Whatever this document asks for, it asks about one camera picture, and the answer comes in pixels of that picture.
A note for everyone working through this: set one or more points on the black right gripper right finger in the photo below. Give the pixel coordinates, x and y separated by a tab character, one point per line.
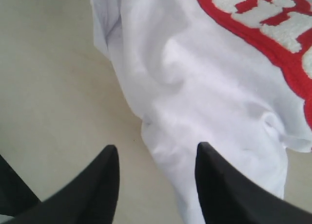
228	197

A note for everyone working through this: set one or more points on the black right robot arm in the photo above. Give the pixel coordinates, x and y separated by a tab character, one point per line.
15	196

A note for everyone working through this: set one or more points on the white t-shirt red lettering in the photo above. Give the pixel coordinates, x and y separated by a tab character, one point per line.
236	74

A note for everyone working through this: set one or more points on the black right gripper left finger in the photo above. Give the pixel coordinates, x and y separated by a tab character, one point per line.
90	198

